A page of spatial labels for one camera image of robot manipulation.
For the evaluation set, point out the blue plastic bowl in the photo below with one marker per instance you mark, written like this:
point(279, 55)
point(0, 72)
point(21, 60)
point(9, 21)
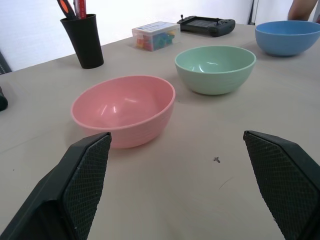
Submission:
point(287, 37)

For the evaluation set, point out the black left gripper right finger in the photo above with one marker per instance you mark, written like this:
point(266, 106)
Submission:
point(285, 180)

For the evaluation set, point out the black and orange scissors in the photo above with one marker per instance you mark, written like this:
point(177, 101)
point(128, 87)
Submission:
point(65, 8)

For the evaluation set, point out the dark mesh object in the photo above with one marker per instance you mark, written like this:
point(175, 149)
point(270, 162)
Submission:
point(3, 63)

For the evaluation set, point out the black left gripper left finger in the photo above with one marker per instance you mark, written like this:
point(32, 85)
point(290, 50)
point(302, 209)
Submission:
point(75, 190)

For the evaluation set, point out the green plastic bowl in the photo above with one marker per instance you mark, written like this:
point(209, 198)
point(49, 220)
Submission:
point(215, 71)

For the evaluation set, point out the black pen holder cup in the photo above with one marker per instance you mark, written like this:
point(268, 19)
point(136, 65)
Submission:
point(86, 42)

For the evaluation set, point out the red pen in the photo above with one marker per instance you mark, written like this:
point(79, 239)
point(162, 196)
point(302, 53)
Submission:
point(82, 8)

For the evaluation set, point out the clear box of colourful blocks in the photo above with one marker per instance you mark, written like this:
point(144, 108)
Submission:
point(156, 36)

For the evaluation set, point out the dark pen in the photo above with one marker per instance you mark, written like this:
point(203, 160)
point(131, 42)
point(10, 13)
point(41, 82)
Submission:
point(75, 7)

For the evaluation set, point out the black handheld controller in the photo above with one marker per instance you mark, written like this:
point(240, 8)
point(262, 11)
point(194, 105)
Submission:
point(207, 25)

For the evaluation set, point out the pink plastic bowl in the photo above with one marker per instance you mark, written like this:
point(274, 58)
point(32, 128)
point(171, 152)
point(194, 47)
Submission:
point(125, 110)

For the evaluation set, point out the dark rounded object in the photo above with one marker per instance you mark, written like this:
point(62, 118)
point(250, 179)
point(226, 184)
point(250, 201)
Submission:
point(3, 100)

